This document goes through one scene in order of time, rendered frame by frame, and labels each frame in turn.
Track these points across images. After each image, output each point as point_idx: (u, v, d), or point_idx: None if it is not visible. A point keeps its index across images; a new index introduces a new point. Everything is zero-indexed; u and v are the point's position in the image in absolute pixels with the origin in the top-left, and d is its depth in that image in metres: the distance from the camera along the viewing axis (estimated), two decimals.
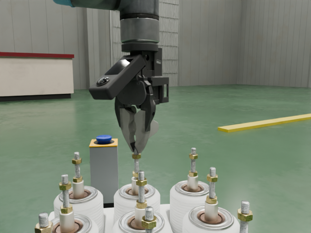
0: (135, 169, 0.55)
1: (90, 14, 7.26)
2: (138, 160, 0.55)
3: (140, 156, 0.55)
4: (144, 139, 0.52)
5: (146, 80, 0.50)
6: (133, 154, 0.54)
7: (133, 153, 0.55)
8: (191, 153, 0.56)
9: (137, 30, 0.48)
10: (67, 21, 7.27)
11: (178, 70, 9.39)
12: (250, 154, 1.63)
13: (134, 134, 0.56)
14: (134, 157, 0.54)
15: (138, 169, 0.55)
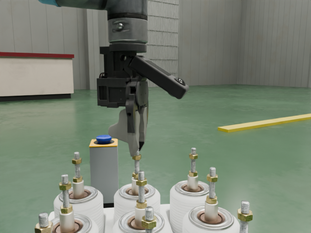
0: (136, 169, 0.56)
1: (90, 14, 7.26)
2: (135, 162, 0.54)
3: (134, 159, 0.54)
4: (145, 132, 0.57)
5: None
6: (138, 154, 0.55)
7: (140, 155, 0.54)
8: (191, 153, 0.56)
9: (146, 34, 0.52)
10: (67, 21, 7.27)
11: (178, 70, 9.39)
12: (250, 154, 1.63)
13: (122, 140, 0.52)
14: (135, 156, 0.55)
15: (135, 171, 0.55)
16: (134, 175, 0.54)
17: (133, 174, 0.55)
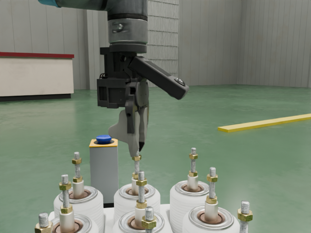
0: (134, 171, 0.55)
1: (90, 14, 7.26)
2: (138, 162, 0.55)
3: (140, 158, 0.55)
4: (145, 133, 0.57)
5: None
6: (134, 155, 0.55)
7: None
8: (191, 153, 0.56)
9: (147, 34, 0.52)
10: (67, 21, 7.27)
11: (178, 70, 9.39)
12: (250, 154, 1.63)
13: (122, 140, 0.52)
14: (133, 158, 0.54)
15: (138, 171, 0.55)
16: None
17: (137, 177, 0.54)
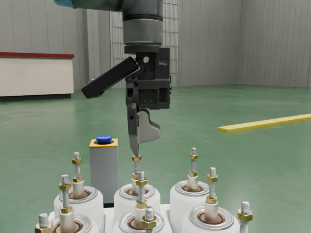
0: (136, 172, 0.55)
1: (90, 14, 7.26)
2: (138, 162, 0.55)
3: (139, 158, 0.55)
4: (131, 142, 0.51)
5: (131, 83, 0.49)
6: (134, 156, 0.54)
7: (133, 155, 0.55)
8: (191, 153, 0.56)
9: (124, 33, 0.49)
10: (67, 21, 7.27)
11: (178, 70, 9.39)
12: (250, 154, 1.63)
13: None
14: (137, 159, 0.54)
15: (138, 171, 0.55)
16: None
17: None
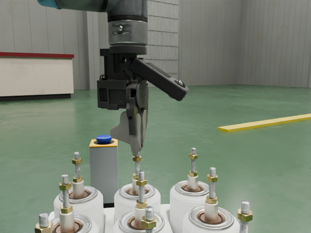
0: (139, 171, 0.56)
1: (90, 14, 7.26)
2: (135, 162, 0.55)
3: (133, 160, 0.55)
4: (144, 136, 0.56)
5: None
6: (139, 156, 0.55)
7: (138, 157, 0.54)
8: (191, 153, 0.56)
9: (146, 36, 0.52)
10: (67, 21, 7.27)
11: (178, 70, 9.39)
12: (250, 154, 1.63)
13: (125, 141, 0.53)
14: (139, 157, 0.55)
15: (135, 172, 0.55)
16: (133, 176, 0.55)
17: (135, 175, 0.56)
